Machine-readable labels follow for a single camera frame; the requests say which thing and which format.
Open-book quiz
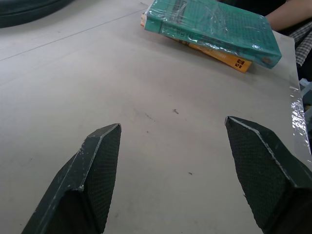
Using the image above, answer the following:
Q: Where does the orange book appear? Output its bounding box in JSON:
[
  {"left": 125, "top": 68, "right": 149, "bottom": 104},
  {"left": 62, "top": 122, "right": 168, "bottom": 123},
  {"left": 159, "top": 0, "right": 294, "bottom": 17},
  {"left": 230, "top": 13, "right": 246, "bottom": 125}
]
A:
[{"left": 140, "top": 12, "right": 253, "bottom": 73}]

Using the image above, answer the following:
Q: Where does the black curved object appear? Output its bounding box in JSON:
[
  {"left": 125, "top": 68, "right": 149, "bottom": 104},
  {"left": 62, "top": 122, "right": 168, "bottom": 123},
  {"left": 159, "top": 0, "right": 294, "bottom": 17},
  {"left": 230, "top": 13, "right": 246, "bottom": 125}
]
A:
[{"left": 0, "top": 0, "right": 74, "bottom": 29}]

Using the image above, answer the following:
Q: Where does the green plastic-wrapped book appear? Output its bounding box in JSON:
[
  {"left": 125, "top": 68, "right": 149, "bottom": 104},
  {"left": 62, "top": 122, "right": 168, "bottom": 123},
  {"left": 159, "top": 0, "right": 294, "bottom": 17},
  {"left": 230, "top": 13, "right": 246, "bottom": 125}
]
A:
[{"left": 144, "top": 0, "right": 282, "bottom": 70}]

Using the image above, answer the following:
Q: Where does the checkered cloth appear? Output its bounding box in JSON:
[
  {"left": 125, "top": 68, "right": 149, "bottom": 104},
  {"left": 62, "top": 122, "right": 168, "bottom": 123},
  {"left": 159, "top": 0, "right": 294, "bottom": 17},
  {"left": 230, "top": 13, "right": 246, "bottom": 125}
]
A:
[{"left": 289, "top": 19, "right": 312, "bottom": 66}]

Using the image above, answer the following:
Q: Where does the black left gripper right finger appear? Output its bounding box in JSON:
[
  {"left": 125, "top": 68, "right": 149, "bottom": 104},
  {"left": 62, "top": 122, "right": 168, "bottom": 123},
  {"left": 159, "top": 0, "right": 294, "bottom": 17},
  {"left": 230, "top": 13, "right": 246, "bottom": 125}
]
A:
[{"left": 224, "top": 116, "right": 312, "bottom": 234}]

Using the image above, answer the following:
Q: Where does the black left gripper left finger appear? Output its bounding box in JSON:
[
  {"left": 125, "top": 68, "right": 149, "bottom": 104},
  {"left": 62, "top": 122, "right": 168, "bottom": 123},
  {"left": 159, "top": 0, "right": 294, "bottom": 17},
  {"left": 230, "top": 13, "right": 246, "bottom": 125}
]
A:
[{"left": 21, "top": 123, "right": 122, "bottom": 234}]

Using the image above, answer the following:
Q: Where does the blue object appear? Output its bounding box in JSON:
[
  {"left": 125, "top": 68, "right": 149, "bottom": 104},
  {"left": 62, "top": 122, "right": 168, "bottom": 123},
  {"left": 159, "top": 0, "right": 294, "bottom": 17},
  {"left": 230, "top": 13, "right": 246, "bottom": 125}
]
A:
[{"left": 299, "top": 78, "right": 312, "bottom": 104}]

